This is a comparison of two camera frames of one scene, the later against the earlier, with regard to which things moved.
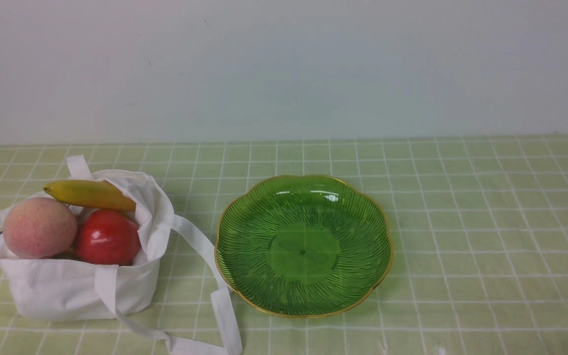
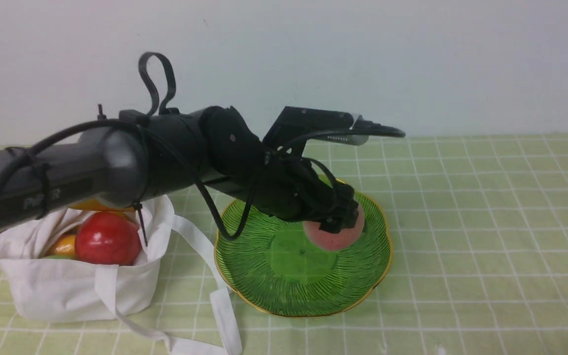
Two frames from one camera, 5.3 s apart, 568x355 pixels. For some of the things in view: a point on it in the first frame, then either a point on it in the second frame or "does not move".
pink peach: (38, 227) -> (334, 241)
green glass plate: (302, 246) does not move
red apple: (104, 237) does not move
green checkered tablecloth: (495, 251) does not move
